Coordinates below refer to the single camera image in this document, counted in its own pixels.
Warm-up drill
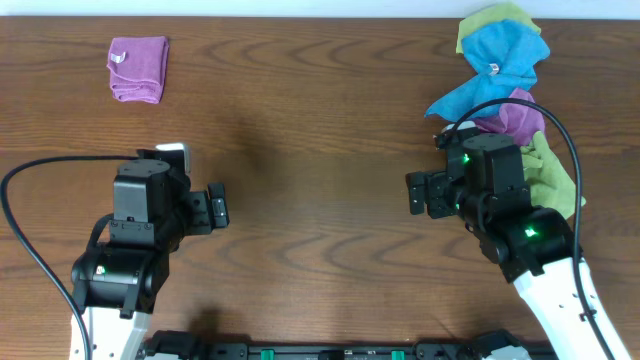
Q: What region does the blue cloth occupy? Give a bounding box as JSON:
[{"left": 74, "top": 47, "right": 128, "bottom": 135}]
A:
[{"left": 426, "top": 19, "right": 550, "bottom": 122}]

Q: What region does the purple cloth in pile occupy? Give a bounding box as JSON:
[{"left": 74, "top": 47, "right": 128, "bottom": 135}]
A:
[{"left": 473, "top": 103, "right": 545, "bottom": 146}]

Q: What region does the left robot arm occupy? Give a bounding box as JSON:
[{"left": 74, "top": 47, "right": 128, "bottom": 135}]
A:
[{"left": 69, "top": 143, "right": 230, "bottom": 359}]

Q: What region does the purple cloth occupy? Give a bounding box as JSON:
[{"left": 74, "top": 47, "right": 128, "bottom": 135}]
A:
[
  {"left": 106, "top": 36, "right": 169, "bottom": 104},
  {"left": 473, "top": 103, "right": 545, "bottom": 146}
]

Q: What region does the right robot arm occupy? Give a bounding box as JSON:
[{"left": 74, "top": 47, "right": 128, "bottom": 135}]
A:
[{"left": 406, "top": 128, "right": 630, "bottom": 359}]

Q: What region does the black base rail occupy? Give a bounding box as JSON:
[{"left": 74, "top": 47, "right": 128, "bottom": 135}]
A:
[{"left": 136, "top": 330, "right": 557, "bottom": 360}]

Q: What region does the large green cloth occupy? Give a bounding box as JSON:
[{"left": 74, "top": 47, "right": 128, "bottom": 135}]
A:
[{"left": 520, "top": 132, "right": 576, "bottom": 219}]

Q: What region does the green cloth at top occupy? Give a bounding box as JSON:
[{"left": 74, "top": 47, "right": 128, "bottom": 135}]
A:
[{"left": 456, "top": 2, "right": 541, "bottom": 54}]

